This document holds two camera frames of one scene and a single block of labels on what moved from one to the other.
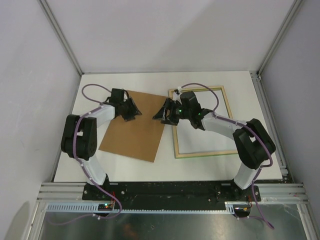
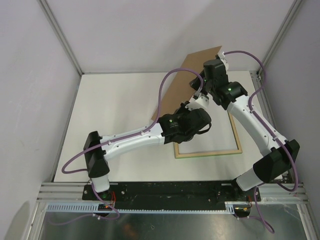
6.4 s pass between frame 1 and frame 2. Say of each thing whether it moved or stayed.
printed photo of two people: stayed
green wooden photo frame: stayed
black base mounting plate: stayed
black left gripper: moved
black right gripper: moved
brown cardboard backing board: moved
